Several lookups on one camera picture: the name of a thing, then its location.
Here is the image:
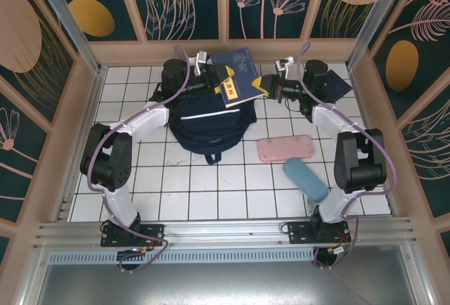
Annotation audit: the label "aluminium corner post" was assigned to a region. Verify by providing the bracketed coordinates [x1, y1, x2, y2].
[27, 0, 106, 76]
[346, 0, 413, 71]

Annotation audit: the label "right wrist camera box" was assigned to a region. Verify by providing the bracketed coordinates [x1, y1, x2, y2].
[275, 56, 295, 74]

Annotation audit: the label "long aluminium mounting rail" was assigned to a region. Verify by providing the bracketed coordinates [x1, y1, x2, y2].
[33, 216, 419, 250]

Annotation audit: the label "wall panel pink fern leaves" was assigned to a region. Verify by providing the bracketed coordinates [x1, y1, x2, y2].
[397, 89, 450, 220]

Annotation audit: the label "light blue glasses case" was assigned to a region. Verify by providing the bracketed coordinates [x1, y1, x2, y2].
[283, 157, 330, 202]

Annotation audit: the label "grey metal sheet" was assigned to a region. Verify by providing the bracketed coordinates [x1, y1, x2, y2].
[33, 262, 435, 305]

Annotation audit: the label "wall panel disc gold lines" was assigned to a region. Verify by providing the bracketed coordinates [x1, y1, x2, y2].
[0, 0, 77, 126]

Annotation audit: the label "wall panel golden oval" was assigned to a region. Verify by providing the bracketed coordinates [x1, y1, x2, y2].
[44, 0, 147, 43]

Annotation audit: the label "navy blue backpack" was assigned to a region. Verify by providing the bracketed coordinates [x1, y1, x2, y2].
[154, 79, 257, 164]

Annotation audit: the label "wall panel single pink flower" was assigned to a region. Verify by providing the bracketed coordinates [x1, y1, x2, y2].
[0, 72, 52, 227]

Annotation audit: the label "navy book wide yellow label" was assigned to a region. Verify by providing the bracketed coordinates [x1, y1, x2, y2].
[325, 69, 354, 103]

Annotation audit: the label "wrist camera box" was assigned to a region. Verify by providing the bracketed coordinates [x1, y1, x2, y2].
[275, 56, 295, 74]
[194, 51, 209, 75]

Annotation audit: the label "slotted grey cable duct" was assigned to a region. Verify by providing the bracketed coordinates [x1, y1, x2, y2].
[47, 248, 317, 266]

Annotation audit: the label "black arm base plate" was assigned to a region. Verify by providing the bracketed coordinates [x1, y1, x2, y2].
[101, 223, 166, 248]
[287, 221, 352, 247]

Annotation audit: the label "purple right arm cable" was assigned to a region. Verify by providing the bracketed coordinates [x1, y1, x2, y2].
[297, 41, 400, 270]

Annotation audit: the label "wall panel oval pink fern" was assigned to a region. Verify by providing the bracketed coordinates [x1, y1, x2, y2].
[367, 0, 450, 122]

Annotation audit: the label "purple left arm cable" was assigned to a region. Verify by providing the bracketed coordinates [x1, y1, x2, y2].
[86, 45, 198, 273]

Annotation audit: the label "wall panel three pink flowers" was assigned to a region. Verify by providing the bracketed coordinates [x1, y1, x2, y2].
[226, 0, 321, 41]

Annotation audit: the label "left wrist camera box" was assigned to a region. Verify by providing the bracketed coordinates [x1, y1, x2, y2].
[194, 51, 209, 75]

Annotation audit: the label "pink pencil case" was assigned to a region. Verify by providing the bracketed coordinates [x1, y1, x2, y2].
[256, 134, 316, 164]

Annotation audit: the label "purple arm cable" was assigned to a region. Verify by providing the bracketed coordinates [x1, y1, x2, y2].
[86, 45, 198, 273]
[297, 41, 400, 270]

